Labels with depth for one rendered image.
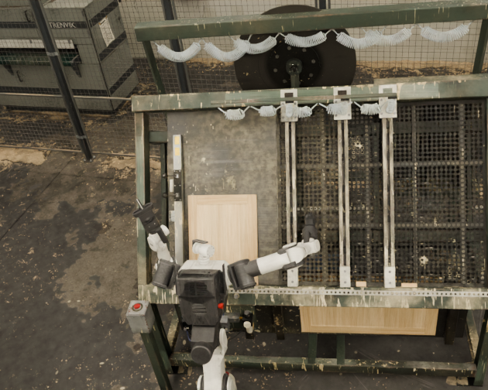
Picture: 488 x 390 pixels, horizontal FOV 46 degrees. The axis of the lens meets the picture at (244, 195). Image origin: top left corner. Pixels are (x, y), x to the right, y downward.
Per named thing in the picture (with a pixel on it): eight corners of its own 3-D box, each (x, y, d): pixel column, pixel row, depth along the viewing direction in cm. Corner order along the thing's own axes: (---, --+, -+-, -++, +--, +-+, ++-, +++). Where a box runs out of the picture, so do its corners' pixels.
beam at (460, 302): (143, 300, 374) (137, 303, 364) (142, 282, 374) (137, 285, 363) (499, 306, 337) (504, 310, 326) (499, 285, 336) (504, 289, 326)
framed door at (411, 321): (301, 329, 402) (301, 332, 400) (297, 275, 368) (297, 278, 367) (434, 333, 387) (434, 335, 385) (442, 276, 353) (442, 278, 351)
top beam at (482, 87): (136, 113, 367) (131, 111, 357) (136, 97, 367) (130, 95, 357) (500, 98, 329) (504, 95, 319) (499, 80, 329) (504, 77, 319)
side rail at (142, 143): (143, 282, 374) (137, 285, 363) (140, 114, 373) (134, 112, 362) (152, 282, 373) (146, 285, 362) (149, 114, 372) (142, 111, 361)
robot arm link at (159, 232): (154, 217, 327) (163, 232, 332) (141, 228, 321) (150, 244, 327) (166, 220, 319) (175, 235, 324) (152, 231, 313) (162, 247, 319)
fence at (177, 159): (177, 283, 364) (176, 285, 360) (174, 135, 363) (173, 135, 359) (185, 284, 363) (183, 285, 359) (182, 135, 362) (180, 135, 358)
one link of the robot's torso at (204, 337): (213, 365, 300) (211, 336, 295) (190, 364, 302) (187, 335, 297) (223, 339, 326) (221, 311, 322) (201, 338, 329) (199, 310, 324)
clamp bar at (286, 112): (285, 284, 352) (281, 291, 328) (282, 92, 351) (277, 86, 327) (301, 285, 350) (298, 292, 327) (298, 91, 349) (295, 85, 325)
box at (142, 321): (132, 333, 353) (125, 314, 342) (137, 318, 362) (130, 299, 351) (150, 333, 351) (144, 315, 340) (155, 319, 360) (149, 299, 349)
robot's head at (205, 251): (207, 262, 303) (205, 247, 301) (193, 259, 310) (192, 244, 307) (215, 258, 308) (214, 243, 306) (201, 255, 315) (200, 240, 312)
